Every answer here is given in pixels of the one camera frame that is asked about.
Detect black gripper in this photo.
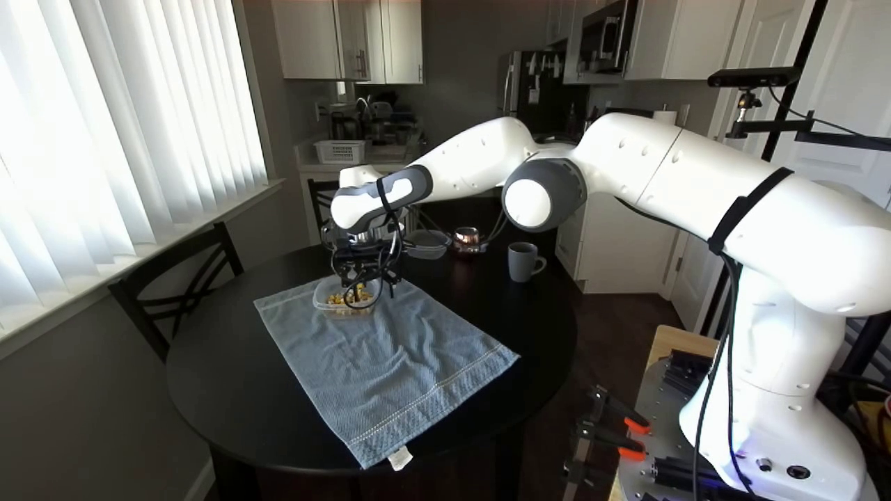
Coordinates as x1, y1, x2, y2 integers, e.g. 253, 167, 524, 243
326, 213, 404, 299

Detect clear bowl with yellow contents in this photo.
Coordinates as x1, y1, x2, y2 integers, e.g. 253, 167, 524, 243
313, 275, 382, 316

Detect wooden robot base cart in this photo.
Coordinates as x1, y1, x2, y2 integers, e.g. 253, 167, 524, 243
606, 327, 715, 501

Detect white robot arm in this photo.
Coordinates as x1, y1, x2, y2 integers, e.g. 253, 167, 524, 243
331, 111, 891, 501

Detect blue towel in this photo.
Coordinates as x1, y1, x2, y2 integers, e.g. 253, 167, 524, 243
253, 275, 517, 470

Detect clear plastic lidded container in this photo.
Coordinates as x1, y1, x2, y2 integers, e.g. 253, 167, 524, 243
406, 231, 450, 263

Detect copper mug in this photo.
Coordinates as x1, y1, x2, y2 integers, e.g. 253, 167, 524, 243
453, 227, 485, 257

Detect white tub on counter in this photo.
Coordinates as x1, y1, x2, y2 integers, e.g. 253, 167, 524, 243
315, 139, 364, 167

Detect grey coffee mug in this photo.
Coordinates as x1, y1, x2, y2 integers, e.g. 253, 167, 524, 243
506, 243, 545, 284

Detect round black table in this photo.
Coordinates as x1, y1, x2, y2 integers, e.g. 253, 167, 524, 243
166, 247, 577, 501

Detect white upper cabinets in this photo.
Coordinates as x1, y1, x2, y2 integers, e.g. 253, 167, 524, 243
269, 0, 424, 86

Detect black chair near window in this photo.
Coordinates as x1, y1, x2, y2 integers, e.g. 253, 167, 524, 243
109, 224, 243, 359

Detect white kitchen island cabinet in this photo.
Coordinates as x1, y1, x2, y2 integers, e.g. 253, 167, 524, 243
553, 196, 676, 296

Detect white vertical blinds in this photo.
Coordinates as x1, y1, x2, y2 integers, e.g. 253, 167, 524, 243
0, 0, 267, 316

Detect white door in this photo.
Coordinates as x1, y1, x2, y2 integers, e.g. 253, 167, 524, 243
669, 0, 891, 331

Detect orange handled clamp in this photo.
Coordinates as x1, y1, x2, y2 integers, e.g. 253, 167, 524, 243
560, 384, 651, 501

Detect black camera stand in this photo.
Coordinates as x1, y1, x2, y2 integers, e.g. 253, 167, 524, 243
695, 0, 891, 342

